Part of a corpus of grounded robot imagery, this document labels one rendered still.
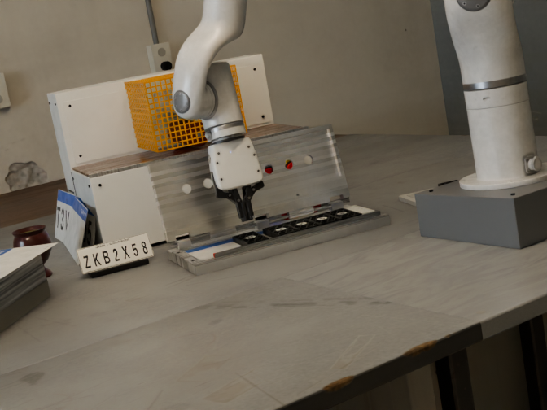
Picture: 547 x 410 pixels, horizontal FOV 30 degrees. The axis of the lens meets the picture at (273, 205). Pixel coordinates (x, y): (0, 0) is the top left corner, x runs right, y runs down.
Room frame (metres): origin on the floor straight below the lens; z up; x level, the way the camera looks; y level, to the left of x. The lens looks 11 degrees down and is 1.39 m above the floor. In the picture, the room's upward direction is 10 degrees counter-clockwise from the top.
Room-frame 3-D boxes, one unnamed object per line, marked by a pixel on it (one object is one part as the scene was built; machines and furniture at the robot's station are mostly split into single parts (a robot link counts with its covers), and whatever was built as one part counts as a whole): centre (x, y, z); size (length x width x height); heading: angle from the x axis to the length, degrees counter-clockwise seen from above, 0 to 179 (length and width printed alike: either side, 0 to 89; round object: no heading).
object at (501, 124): (1.95, -0.46, 1.08); 0.19 x 0.19 x 0.18
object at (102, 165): (2.60, 0.11, 1.09); 0.75 x 0.40 x 0.38; 110
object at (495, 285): (1.80, -0.39, 0.89); 0.62 x 0.52 x 0.03; 122
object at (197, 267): (2.15, 0.00, 0.92); 0.44 x 0.21 x 0.04; 110
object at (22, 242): (2.22, 0.54, 0.96); 0.09 x 0.09 x 0.11
